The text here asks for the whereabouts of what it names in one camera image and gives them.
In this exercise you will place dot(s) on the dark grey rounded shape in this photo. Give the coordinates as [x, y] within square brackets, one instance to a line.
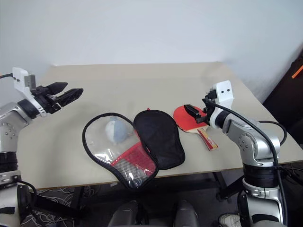
[125, 215]
[185, 215]

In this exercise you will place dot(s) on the white blue plush pendant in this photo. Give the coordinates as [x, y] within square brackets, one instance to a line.
[116, 131]

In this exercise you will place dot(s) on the black metal table leg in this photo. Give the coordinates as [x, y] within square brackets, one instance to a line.
[227, 189]
[77, 198]

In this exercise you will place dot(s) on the black bag with orange strip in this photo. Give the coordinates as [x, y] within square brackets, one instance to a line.
[284, 99]

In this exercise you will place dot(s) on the black red paddle case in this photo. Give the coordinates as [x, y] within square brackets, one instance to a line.
[161, 137]

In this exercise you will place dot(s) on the red table tennis paddle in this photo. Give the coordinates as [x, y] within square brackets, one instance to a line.
[183, 119]

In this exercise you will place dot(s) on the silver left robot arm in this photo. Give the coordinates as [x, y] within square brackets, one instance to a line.
[9, 123]

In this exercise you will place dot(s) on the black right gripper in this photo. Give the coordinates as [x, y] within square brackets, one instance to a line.
[208, 111]

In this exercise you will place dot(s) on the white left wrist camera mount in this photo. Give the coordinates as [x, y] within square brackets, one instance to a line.
[20, 80]

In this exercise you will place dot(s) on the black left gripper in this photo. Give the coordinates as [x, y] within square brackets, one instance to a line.
[46, 101]

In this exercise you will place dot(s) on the small white tape piece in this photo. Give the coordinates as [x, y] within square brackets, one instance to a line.
[114, 183]

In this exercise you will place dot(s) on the white shoe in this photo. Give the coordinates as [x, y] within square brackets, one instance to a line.
[229, 221]

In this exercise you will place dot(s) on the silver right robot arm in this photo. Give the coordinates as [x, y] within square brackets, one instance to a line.
[260, 142]

